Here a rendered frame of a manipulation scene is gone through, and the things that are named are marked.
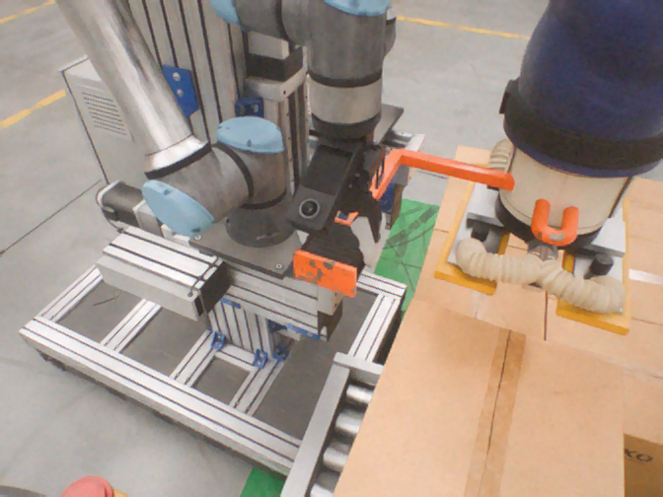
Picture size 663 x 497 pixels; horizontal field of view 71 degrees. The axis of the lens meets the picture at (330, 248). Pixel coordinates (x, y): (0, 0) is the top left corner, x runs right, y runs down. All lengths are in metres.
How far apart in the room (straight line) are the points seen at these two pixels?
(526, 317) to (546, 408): 0.68
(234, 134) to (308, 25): 0.42
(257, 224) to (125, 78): 0.34
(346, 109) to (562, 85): 0.29
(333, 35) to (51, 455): 1.85
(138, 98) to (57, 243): 2.10
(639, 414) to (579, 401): 0.58
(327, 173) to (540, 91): 0.31
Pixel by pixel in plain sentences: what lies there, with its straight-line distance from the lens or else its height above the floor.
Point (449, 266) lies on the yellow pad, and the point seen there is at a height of 1.14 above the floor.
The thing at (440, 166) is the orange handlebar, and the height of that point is 1.26.
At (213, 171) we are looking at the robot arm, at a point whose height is 1.25.
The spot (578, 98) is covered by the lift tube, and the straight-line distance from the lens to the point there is 0.66.
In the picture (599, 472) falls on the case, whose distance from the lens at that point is 0.90.
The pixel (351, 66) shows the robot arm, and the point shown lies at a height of 1.52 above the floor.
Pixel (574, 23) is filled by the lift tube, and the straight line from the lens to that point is 0.66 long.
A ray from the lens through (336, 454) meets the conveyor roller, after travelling 1.24.
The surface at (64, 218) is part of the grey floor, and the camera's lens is 2.98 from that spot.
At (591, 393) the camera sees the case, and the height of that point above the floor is 0.95.
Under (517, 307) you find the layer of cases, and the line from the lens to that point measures 1.58.
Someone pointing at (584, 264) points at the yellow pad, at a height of 1.15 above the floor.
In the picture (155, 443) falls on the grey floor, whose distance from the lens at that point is 1.95.
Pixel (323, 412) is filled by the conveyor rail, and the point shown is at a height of 0.59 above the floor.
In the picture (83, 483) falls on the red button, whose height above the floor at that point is 1.04.
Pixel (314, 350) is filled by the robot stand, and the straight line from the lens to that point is 1.78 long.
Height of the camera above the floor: 1.70
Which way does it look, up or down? 45 degrees down
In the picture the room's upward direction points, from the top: straight up
